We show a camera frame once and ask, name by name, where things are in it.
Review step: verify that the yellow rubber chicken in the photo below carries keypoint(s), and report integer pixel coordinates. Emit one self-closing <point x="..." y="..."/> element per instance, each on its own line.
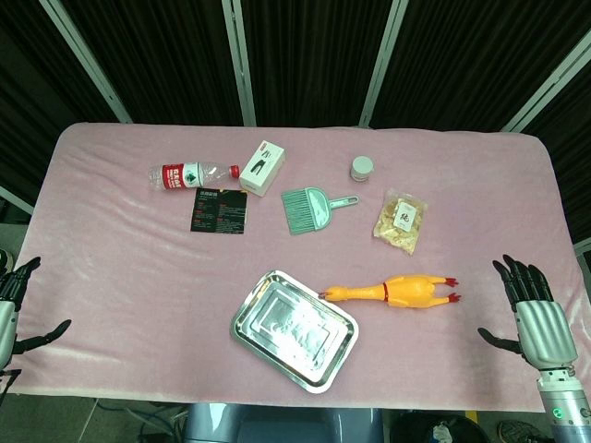
<point x="406" y="290"/>

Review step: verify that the clear snack bag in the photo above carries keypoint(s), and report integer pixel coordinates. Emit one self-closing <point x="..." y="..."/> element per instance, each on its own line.
<point x="401" y="221"/>

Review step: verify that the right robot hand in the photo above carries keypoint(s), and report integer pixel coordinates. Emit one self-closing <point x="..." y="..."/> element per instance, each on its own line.
<point x="545" y="327"/>

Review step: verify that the small white jar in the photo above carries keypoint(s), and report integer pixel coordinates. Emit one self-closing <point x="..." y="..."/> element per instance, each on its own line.
<point x="361" y="168"/>

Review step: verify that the black floor bag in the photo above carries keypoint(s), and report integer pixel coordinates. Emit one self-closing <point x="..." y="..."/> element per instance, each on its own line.
<point x="415" y="429"/>

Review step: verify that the white cardboard box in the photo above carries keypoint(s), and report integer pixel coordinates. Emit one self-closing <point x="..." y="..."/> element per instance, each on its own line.
<point x="261" y="168"/>

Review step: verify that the black pleated curtain panel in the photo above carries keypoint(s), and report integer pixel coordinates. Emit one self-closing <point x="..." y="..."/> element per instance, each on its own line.
<point x="27" y="92"/>
<point x="309" y="60"/>
<point x="461" y="60"/>
<point x="577" y="152"/>
<point x="161" y="55"/>

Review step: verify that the white sneaker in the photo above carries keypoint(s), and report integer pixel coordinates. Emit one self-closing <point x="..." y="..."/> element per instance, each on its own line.
<point x="3" y="260"/>

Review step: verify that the clear bottle red label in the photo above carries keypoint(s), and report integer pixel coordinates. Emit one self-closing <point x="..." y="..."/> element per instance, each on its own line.
<point x="177" y="176"/>

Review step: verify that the black printed card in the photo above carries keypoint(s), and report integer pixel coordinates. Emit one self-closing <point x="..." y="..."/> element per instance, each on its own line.
<point x="219" y="210"/>

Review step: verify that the teal plastic hand brush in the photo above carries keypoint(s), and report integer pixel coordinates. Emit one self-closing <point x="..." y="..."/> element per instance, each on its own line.
<point x="307" y="210"/>

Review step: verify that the pink table cloth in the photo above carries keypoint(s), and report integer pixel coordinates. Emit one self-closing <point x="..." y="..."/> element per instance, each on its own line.
<point x="115" y="277"/>

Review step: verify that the dark sneaker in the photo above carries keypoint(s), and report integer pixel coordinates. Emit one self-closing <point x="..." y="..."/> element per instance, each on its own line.
<point x="517" y="433"/>

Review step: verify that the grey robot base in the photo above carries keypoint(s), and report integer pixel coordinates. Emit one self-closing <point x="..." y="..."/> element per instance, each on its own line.
<point x="281" y="424"/>

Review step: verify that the short white frame bar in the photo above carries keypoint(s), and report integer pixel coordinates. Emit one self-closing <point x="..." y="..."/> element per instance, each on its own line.
<point x="16" y="200"/>

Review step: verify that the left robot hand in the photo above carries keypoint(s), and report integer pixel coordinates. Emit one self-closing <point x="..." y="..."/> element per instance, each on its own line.
<point x="7" y="318"/>

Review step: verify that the silver metal tray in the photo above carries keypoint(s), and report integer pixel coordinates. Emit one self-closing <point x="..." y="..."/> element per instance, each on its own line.
<point x="295" y="332"/>

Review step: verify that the white metal partition post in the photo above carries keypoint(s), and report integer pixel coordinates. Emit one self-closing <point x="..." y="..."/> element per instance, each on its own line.
<point x="383" y="64"/>
<point x="549" y="83"/>
<point x="240" y="64"/>
<point x="85" y="60"/>

